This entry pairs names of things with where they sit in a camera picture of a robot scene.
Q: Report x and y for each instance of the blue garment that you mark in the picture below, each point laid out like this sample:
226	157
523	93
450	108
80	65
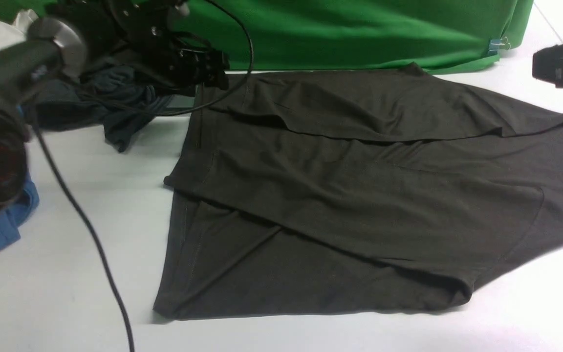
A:
18	213

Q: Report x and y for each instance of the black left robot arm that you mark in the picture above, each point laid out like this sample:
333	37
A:
72	36

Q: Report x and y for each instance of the green backdrop cloth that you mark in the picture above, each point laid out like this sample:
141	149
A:
441	36

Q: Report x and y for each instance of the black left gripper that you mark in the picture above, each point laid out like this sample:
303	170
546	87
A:
181	69

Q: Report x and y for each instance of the dark gray long-sleeve shirt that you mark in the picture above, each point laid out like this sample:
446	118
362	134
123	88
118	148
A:
347	191

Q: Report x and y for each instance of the gray table cable tray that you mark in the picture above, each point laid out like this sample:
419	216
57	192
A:
177	103

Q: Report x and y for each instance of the dark teal crumpled garment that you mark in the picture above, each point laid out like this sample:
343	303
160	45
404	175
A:
111	97

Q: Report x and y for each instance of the blue binder clip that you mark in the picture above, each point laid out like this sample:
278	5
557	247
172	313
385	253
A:
497	46

